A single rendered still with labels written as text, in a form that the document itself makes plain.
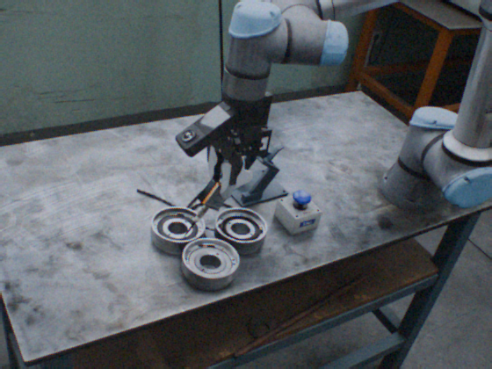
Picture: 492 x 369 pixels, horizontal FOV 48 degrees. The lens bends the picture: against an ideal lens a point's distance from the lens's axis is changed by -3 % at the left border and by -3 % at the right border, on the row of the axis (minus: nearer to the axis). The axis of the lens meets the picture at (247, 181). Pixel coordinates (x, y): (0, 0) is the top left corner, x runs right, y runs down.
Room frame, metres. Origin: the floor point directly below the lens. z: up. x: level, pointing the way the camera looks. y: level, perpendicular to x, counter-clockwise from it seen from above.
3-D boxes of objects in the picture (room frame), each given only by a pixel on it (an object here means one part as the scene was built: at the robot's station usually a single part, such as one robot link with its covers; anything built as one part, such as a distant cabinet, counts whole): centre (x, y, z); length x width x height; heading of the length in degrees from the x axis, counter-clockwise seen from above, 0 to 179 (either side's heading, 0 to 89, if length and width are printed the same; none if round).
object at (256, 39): (0.87, 0.03, 1.23); 0.09 x 0.08 x 0.11; 110
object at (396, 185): (1.17, -0.40, 0.85); 0.15 x 0.15 x 0.10
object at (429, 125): (1.16, -0.40, 0.97); 0.13 x 0.12 x 0.14; 20
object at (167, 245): (0.84, 0.12, 0.82); 0.10 x 0.10 x 0.04
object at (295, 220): (0.97, -0.12, 0.82); 0.08 x 0.07 x 0.05; 127
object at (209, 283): (0.77, 0.04, 0.82); 0.10 x 0.10 x 0.04
